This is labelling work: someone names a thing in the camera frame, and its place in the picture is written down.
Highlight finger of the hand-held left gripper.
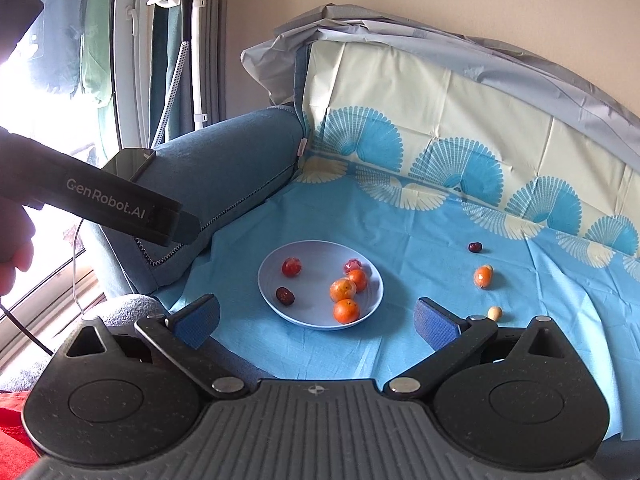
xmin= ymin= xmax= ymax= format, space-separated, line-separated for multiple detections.
xmin=146 ymin=204 xmax=204 ymax=248

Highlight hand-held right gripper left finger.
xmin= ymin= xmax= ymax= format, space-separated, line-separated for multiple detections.
xmin=60 ymin=294 xmax=251 ymax=401

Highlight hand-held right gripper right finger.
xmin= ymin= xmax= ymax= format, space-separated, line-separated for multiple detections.
xmin=382 ymin=297 xmax=578 ymax=399

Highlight plastic-wrapped mandarin orange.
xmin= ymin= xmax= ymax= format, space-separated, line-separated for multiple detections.
xmin=329 ymin=277 xmax=358 ymax=302

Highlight light blue plate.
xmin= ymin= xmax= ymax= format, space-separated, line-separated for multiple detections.
xmin=257 ymin=241 xmax=385 ymax=331

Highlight person's left hand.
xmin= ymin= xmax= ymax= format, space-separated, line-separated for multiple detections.
xmin=0 ymin=202 xmax=37 ymax=297

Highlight black smartphone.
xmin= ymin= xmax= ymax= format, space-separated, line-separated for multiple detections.
xmin=101 ymin=147 xmax=157 ymax=183

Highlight grey fleece cloth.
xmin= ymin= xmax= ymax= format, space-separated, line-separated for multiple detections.
xmin=0 ymin=294 xmax=167 ymax=393

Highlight blue fan-patterned cloth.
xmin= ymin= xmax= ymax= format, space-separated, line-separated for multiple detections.
xmin=150 ymin=40 xmax=640 ymax=443

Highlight hanging clothes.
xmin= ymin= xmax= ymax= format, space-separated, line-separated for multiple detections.
xmin=22 ymin=0 xmax=117 ymax=100

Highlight white steamer stand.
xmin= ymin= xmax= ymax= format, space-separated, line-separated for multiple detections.
xmin=146 ymin=0 xmax=258 ymax=132

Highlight dark flat object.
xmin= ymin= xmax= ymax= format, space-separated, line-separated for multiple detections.
xmin=0 ymin=0 xmax=46 ymax=63

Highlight dark garment steamer head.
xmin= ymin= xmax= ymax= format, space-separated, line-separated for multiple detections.
xmin=149 ymin=0 xmax=202 ymax=150

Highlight red cloth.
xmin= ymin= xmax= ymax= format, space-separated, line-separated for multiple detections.
xmin=0 ymin=389 xmax=43 ymax=463

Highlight grey cover sheet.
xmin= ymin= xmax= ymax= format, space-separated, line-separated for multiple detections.
xmin=241 ymin=4 xmax=640 ymax=163

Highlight thin white cable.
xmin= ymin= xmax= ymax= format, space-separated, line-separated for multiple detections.
xmin=71 ymin=217 xmax=90 ymax=321

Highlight white window frame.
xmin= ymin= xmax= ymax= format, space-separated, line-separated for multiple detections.
xmin=111 ymin=0 xmax=153 ymax=153

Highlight thin black cable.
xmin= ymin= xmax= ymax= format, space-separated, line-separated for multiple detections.
xmin=0 ymin=299 xmax=53 ymax=357

